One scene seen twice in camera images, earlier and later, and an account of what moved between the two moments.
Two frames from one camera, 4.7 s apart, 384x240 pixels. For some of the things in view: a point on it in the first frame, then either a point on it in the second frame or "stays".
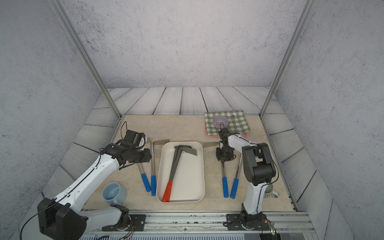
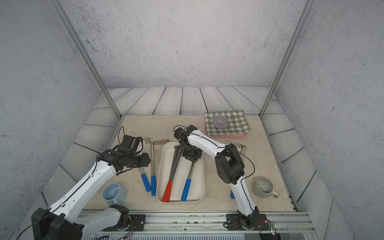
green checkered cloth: [237, 123] stays
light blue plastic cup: [114, 193] stays
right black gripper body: [224, 154] -> [191, 153]
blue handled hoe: [224, 180] -> [188, 183]
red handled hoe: [178, 150] stays
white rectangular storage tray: [188, 183] stays
